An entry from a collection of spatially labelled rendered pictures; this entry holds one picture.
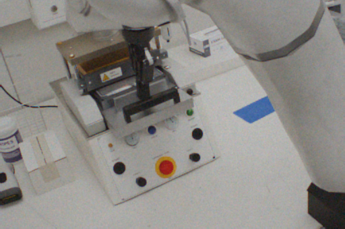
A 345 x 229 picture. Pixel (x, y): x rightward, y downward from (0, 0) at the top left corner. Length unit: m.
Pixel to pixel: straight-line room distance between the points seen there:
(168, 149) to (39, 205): 0.40
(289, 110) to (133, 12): 0.22
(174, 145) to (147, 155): 0.08
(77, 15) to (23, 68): 1.05
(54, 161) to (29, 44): 0.67
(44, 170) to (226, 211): 0.53
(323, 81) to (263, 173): 0.72
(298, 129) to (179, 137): 0.70
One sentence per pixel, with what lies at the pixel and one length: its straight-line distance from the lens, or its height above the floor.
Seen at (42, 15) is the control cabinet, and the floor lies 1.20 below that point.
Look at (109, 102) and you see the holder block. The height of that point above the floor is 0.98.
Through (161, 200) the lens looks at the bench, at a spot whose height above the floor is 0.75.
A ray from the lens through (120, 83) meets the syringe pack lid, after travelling 1.19.
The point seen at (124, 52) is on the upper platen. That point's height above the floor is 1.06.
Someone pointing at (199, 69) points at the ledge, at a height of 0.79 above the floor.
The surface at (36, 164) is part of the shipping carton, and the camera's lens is 1.27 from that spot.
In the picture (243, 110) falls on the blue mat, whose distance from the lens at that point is 1.45.
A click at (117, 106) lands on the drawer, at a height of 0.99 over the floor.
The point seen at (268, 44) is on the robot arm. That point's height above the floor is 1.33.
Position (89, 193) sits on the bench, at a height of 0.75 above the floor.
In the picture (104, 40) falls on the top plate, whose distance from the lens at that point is 1.22.
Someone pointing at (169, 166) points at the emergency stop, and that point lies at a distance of 1.18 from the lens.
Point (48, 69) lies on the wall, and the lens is 1.83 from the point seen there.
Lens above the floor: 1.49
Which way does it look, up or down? 28 degrees down
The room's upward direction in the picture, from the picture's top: 11 degrees counter-clockwise
